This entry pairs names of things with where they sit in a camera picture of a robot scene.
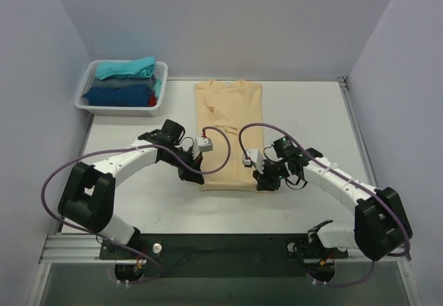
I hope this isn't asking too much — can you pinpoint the cream yellow t shirt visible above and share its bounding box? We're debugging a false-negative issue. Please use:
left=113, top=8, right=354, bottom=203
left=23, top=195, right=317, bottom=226
left=195, top=80, right=263, bottom=192

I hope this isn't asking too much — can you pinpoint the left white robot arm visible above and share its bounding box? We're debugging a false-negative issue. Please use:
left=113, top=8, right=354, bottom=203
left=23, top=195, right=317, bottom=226
left=57, top=119, right=204, bottom=258

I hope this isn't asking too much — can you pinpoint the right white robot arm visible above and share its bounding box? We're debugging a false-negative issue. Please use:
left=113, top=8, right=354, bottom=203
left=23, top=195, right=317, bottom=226
left=243, top=136, right=413, bottom=261

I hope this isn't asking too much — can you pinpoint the red folded t shirt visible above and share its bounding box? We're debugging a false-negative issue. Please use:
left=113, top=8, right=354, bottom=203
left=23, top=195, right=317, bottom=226
left=148, top=94, right=157, bottom=107

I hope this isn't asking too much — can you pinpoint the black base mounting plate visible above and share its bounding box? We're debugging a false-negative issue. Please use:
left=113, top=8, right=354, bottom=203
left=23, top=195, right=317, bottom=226
left=99, top=233, right=348, bottom=281

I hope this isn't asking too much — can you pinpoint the dark blue folded t shirt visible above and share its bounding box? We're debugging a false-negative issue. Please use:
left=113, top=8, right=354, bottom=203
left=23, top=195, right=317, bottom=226
left=82, top=84, right=154, bottom=107

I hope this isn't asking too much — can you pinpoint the grey folded t shirt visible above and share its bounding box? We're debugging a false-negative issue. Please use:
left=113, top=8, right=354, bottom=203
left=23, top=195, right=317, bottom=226
left=91, top=76, right=156, bottom=88

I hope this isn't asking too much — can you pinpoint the white plastic basket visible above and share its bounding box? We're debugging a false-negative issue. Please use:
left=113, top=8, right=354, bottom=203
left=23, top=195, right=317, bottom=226
left=74, top=60, right=168, bottom=117

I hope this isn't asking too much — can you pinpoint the teal folded t shirt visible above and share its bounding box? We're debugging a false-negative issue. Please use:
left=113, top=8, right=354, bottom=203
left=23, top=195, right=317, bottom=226
left=95, top=57, right=162, bottom=98

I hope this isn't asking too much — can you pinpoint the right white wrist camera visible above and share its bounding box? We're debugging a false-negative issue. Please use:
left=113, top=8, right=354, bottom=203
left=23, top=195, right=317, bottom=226
left=242, top=149, right=264, bottom=174

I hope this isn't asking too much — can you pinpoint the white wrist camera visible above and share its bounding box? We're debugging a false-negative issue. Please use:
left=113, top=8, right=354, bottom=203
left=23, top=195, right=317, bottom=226
left=242, top=149, right=264, bottom=174
left=192, top=131, right=213, bottom=159

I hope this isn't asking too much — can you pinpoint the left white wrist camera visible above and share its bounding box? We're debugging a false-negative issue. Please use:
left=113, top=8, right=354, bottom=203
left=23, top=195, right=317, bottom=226
left=192, top=131, right=213, bottom=159

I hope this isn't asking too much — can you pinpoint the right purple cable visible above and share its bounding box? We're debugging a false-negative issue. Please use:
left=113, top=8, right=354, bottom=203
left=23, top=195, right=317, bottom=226
left=237, top=122, right=413, bottom=288

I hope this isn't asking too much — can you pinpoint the aluminium front rail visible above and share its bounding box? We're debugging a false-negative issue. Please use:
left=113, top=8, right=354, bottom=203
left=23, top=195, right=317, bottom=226
left=38, top=233, right=412, bottom=264

